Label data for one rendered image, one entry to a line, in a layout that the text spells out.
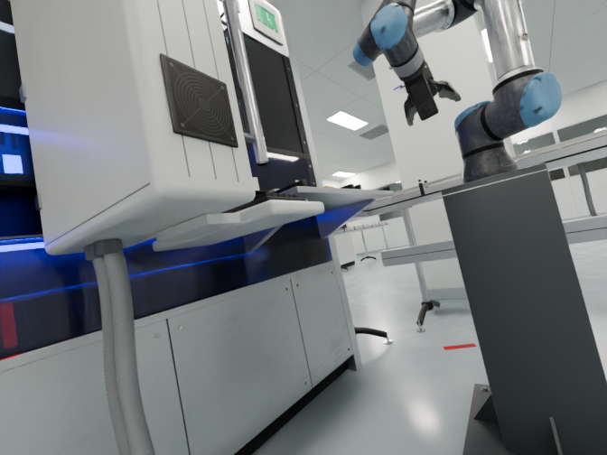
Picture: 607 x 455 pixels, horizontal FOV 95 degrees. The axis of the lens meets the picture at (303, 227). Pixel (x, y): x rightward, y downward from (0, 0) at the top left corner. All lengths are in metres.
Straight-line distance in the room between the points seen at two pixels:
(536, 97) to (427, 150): 1.88
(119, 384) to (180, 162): 0.46
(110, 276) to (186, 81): 0.41
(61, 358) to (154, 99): 0.67
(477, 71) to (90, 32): 2.60
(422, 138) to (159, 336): 2.49
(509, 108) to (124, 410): 1.13
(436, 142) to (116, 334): 2.58
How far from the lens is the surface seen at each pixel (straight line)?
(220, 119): 0.50
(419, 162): 2.78
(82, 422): 0.96
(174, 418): 1.04
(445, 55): 2.96
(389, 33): 0.77
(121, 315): 0.68
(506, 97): 0.98
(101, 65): 0.56
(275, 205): 0.53
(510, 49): 1.04
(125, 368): 0.70
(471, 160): 1.03
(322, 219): 1.48
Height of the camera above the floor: 0.70
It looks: 4 degrees up
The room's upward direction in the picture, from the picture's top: 12 degrees counter-clockwise
